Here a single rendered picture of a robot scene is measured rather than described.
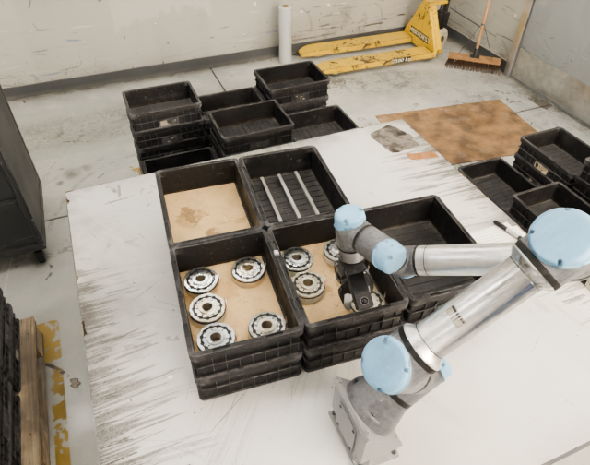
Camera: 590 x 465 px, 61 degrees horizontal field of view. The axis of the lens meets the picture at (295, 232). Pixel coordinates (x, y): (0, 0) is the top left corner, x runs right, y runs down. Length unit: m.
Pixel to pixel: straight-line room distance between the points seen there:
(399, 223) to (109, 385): 1.04
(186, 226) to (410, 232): 0.76
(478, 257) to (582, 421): 0.62
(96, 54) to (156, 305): 3.16
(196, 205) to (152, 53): 2.92
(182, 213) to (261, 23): 3.19
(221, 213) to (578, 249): 1.16
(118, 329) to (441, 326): 1.00
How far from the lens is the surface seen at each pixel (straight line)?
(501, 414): 1.55
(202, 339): 1.38
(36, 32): 4.50
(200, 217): 1.76
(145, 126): 2.94
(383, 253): 1.14
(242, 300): 1.49
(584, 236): 1.02
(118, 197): 2.13
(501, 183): 3.07
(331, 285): 1.52
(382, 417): 1.24
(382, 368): 1.07
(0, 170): 2.63
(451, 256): 1.22
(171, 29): 4.57
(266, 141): 2.69
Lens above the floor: 1.98
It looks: 43 degrees down
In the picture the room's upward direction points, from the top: 1 degrees clockwise
